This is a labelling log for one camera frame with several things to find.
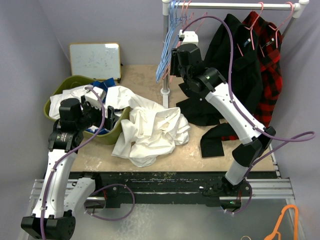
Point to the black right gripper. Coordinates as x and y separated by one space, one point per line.
174 68

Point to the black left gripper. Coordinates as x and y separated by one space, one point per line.
86 106

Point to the white button shirt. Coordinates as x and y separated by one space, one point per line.
151 129

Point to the pink wire hanger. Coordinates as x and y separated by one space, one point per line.
185 18

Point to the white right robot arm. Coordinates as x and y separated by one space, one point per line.
211 85

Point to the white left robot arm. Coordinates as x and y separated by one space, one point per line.
54 215

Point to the blue plaid shirt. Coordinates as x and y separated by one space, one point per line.
105 84

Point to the white shirt in basket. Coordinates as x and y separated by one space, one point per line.
55 100

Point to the black shirt on hanger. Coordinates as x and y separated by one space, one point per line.
246 84

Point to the pink hanger holding black shirt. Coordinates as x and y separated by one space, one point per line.
247 37

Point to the red black plaid shirt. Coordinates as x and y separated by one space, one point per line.
272 86

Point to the pink hanger holding plaid shirt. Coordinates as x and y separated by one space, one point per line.
271 37

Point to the green laundry basket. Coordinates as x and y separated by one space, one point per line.
109 138

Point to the yellow framed whiteboard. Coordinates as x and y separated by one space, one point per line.
96 60

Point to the metal clothes rack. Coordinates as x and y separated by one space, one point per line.
300 6

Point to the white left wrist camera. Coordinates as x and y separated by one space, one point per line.
92 95

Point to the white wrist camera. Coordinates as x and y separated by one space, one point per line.
188 37
92 95

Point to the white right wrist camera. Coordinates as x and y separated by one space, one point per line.
188 37

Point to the blue wire hangers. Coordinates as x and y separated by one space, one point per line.
170 23

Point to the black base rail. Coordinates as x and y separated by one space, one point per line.
164 188

